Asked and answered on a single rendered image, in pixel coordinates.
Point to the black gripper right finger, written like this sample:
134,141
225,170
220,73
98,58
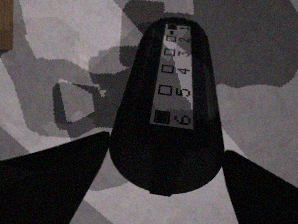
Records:
257,195

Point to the dark grey controller unit with green rocker switches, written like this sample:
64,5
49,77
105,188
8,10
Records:
167,135

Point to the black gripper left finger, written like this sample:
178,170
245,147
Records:
47,187

